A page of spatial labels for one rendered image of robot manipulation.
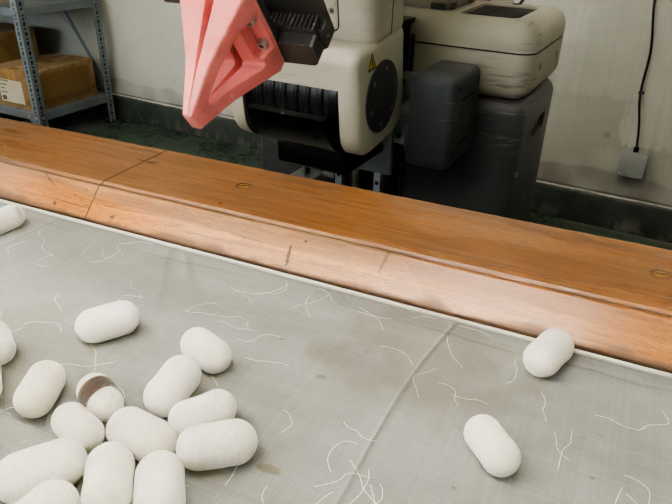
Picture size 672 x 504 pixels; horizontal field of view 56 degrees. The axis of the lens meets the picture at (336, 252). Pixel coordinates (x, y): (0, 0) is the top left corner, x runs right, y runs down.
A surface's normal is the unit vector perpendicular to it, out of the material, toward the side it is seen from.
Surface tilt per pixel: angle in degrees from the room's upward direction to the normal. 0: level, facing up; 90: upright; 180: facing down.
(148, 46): 91
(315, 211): 0
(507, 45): 90
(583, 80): 89
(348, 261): 45
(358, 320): 0
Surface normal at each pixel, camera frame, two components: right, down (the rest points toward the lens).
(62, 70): 0.89, 0.20
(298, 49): -0.32, 0.90
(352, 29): -0.48, 0.53
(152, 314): 0.02, -0.88
